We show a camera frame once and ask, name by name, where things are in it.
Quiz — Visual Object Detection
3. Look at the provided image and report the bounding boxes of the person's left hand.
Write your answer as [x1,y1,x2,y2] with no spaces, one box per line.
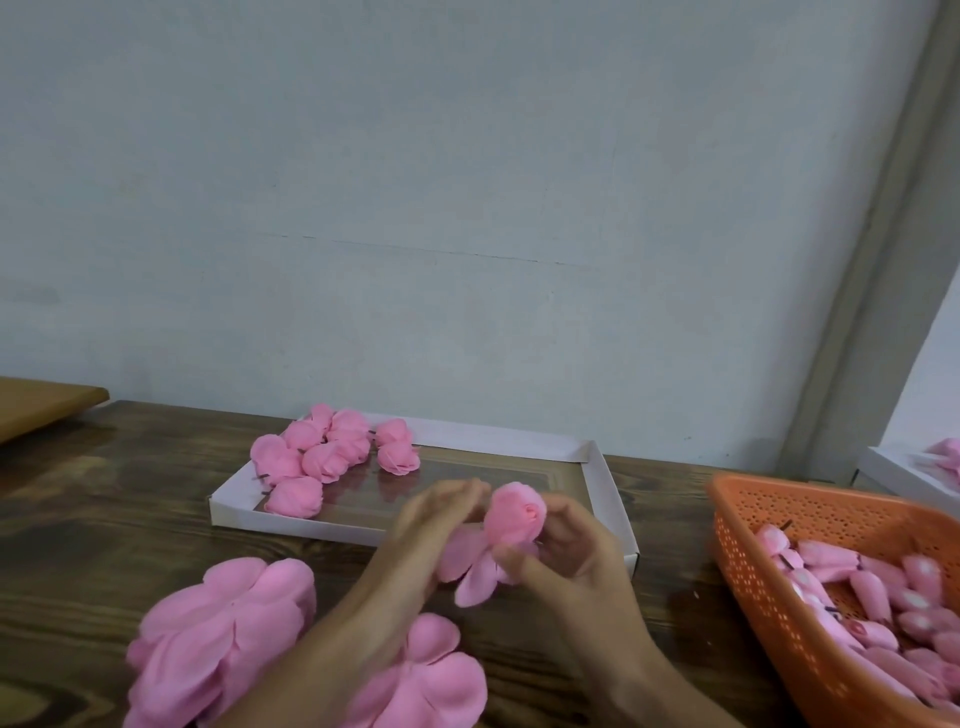
[352,477,494,639]

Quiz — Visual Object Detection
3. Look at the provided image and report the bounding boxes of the person's right hand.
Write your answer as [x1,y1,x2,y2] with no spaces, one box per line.
[492,495,665,707]

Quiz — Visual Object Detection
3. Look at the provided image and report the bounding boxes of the white shallow tray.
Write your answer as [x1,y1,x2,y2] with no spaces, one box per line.
[210,414,641,572]

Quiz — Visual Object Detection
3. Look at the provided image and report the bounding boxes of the stack of pink petals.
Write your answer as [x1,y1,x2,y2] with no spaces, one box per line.
[124,556,318,728]
[342,612,491,728]

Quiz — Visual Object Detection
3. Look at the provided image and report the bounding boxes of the pink petal flower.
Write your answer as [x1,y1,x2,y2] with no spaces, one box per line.
[327,406,375,462]

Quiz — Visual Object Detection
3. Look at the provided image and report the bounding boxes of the group of finished pink roses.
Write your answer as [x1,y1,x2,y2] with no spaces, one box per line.
[249,402,423,521]

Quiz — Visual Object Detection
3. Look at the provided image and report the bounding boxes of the pink rose buds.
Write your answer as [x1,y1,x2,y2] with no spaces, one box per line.
[754,522,960,710]

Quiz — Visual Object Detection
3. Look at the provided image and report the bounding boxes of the pile of pink petals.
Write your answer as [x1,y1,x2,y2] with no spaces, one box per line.
[924,436,960,485]

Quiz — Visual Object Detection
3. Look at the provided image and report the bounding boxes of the person's right forearm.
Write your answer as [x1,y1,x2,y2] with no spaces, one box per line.
[592,660,744,728]

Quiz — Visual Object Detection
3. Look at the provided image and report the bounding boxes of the person's left forearm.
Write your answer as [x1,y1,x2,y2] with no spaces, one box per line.
[217,597,429,728]

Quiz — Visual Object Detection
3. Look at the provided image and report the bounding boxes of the orange plastic basket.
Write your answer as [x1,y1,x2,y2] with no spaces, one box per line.
[709,472,960,728]

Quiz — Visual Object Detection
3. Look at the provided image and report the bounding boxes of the grey door frame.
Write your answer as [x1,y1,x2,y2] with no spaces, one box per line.
[780,0,960,482]

